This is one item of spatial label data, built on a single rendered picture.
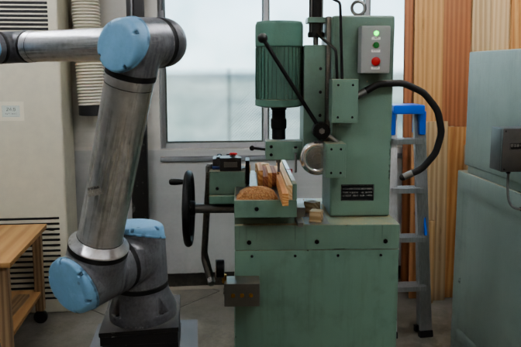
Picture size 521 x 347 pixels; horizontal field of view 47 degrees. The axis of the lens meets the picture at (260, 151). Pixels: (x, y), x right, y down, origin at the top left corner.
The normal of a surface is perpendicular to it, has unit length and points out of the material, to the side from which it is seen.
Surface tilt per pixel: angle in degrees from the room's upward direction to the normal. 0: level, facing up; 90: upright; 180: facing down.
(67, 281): 98
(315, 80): 90
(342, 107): 90
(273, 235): 90
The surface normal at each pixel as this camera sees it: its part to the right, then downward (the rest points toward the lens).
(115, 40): -0.46, 0.06
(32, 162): 0.11, 0.14
